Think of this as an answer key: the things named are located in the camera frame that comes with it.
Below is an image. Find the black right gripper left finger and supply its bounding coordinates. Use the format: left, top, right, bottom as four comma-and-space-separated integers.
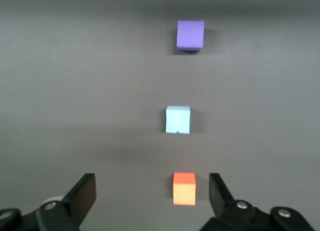
0, 172, 98, 231

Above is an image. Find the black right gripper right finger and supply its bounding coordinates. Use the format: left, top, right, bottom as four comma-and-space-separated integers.
199, 172, 315, 231

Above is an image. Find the light blue foam block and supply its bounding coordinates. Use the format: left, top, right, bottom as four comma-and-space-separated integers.
165, 105, 192, 135

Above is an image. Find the orange foam block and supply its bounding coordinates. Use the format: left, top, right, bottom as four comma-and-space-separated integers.
172, 172, 197, 207

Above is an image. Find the purple foam block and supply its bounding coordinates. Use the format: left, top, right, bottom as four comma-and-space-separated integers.
175, 19, 206, 53

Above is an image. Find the dark grey table mat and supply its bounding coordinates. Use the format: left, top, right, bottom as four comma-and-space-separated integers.
0, 0, 320, 231

